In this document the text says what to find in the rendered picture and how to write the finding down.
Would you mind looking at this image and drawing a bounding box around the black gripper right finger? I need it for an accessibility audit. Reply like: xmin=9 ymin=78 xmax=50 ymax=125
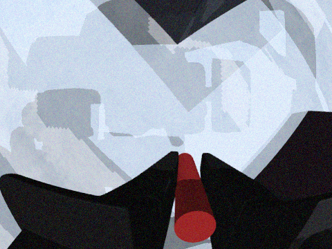
xmin=200 ymin=153 xmax=332 ymax=249

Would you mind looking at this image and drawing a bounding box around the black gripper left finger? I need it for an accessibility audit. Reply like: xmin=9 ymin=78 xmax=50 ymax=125
xmin=0 ymin=151 xmax=179 ymax=249

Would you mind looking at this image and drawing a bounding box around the red peg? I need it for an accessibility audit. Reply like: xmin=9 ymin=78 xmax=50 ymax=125
xmin=174 ymin=153 xmax=216 ymax=243

